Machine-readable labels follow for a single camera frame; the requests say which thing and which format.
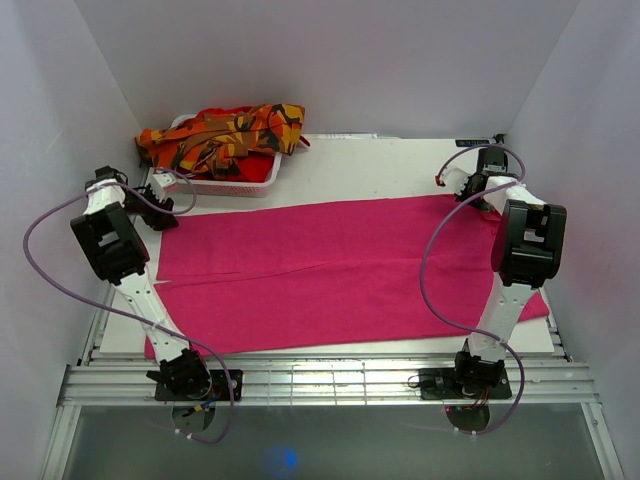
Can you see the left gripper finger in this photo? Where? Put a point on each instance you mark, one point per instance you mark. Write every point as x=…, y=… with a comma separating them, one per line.
x=162, y=222
x=166, y=205

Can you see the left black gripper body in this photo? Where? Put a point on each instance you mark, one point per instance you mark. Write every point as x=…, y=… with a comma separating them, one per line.
x=142, y=203

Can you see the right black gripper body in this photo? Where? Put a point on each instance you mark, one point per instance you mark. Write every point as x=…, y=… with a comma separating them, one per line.
x=467, y=196

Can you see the pink trousers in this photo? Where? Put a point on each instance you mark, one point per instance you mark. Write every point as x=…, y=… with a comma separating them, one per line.
x=328, y=273

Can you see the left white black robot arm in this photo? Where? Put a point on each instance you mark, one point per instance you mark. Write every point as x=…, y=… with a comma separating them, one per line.
x=118, y=255

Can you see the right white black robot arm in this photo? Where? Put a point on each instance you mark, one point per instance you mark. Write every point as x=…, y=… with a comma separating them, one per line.
x=526, y=253

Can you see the orange camouflage trousers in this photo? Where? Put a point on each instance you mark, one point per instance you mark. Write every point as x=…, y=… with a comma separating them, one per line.
x=213, y=144

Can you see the white plastic basket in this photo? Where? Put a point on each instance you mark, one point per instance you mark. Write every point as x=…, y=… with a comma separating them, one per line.
x=224, y=188

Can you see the blue label sticker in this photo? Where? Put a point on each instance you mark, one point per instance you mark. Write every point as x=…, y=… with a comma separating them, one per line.
x=467, y=143

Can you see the red garment in basket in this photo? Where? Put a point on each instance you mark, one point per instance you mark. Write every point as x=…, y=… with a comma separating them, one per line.
x=254, y=168

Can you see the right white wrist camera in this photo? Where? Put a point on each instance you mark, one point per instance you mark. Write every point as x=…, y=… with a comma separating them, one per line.
x=453, y=179

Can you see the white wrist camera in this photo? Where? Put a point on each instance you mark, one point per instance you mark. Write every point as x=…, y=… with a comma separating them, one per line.
x=161, y=184
x=453, y=179

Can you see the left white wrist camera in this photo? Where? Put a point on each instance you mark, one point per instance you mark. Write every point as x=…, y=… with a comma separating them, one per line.
x=161, y=184

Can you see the aluminium front rail frame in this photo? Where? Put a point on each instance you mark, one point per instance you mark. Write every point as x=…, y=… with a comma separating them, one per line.
x=291, y=380

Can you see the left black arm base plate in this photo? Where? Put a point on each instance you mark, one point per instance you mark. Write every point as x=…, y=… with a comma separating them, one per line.
x=220, y=389

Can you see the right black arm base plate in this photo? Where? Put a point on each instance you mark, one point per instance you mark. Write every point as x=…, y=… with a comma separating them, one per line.
x=443, y=384

